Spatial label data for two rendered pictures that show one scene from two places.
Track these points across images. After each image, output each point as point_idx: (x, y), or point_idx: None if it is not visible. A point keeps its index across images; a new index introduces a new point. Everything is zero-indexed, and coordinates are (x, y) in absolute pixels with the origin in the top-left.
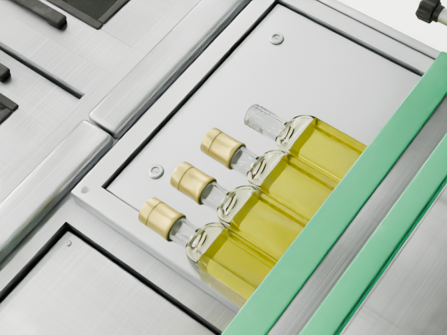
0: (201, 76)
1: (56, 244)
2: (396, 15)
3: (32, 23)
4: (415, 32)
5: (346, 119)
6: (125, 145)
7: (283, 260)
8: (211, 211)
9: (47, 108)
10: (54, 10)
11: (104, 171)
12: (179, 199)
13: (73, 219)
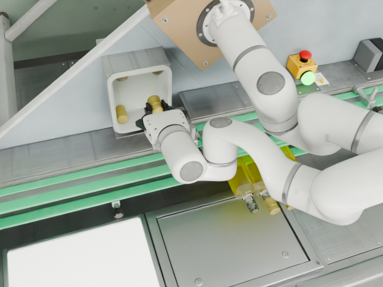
0: (244, 283)
1: (334, 261)
2: (142, 256)
3: None
4: (143, 243)
5: (200, 227)
6: (293, 271)
7: None
8: (272, 226)
9: None
10: None
11: (307, 266)
12: (281, 238)
13: (324, 263)
